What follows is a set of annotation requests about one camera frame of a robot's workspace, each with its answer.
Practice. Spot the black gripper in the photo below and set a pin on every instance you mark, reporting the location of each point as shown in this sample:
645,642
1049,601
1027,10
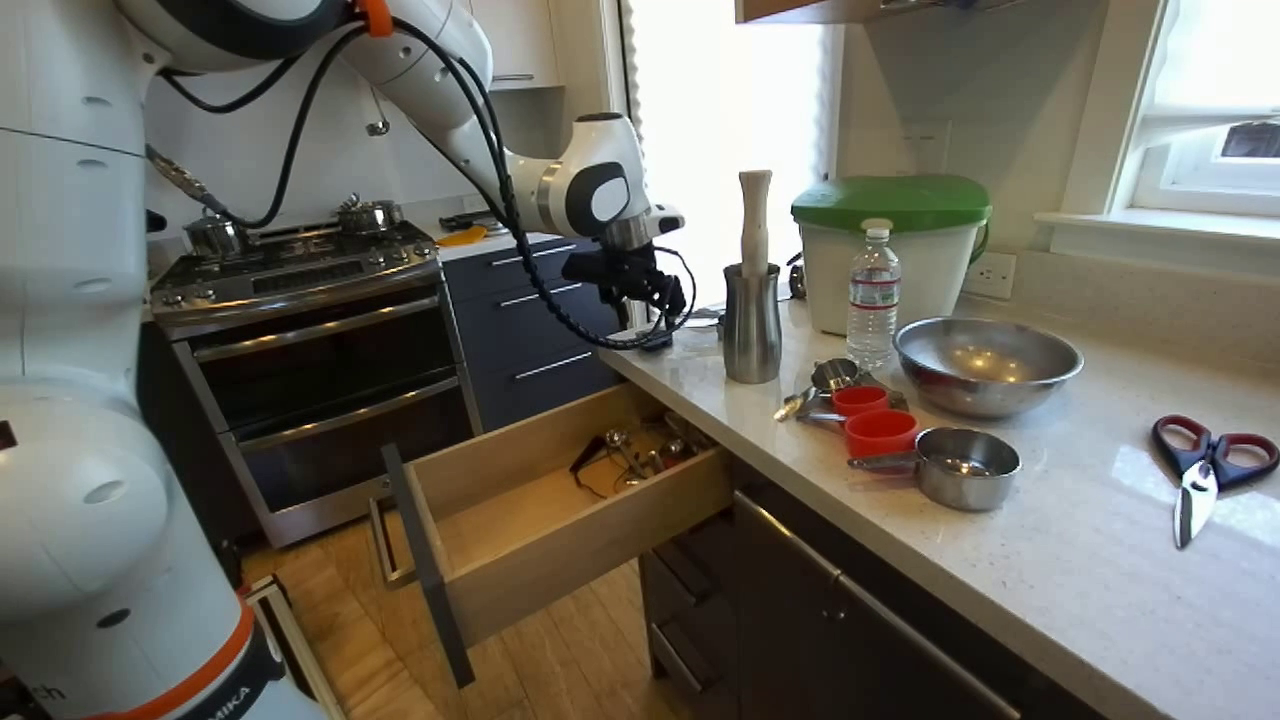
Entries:
623,272

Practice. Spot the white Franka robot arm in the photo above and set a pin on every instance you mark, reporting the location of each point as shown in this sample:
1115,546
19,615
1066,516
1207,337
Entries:
83,400

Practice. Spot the wooden kitchen drawer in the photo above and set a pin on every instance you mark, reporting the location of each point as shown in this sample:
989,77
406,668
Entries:
532,532

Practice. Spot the clear glass dish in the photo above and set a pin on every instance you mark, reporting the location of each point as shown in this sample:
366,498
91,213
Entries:
706,321

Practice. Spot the stainless steel cup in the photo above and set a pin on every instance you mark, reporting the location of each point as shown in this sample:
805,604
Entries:
752,335

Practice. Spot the dark blue cabinet drawers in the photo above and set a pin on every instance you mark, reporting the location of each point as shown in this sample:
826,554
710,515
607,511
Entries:
532,362

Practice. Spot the large steel measuring spoon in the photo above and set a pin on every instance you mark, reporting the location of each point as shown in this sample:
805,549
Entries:
616,438

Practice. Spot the pale wooden pestle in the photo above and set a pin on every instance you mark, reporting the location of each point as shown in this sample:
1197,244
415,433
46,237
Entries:
752,222

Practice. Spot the clear plastic water bottle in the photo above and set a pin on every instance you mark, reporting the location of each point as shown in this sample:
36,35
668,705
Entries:
872,300

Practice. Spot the small red measuring cup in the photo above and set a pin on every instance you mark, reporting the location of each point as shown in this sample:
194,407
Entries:
856,396

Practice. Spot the large red measuring cup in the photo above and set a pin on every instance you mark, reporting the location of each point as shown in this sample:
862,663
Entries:
881,433

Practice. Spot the white container green lid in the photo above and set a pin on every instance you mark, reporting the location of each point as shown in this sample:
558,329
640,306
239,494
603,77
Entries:
922,201

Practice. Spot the steel pot with lid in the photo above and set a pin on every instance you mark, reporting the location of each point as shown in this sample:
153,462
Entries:
216,237
371,216

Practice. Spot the stainless steel stove oven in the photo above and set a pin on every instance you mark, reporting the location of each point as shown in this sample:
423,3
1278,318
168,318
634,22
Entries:
323,346

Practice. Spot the stainless steel mixing bowl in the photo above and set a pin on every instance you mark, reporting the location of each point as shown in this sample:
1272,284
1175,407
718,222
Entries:
986,367

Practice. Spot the dark grey lower cabinet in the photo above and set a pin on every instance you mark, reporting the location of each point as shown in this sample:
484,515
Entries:
800,625

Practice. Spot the large steel measuring cup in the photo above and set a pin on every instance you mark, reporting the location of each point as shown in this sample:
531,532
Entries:
967,471

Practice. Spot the white framed window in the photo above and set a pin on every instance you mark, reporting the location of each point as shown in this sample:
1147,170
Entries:
1212,132

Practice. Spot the white wall outlet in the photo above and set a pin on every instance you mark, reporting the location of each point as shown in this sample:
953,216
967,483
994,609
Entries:
989,272

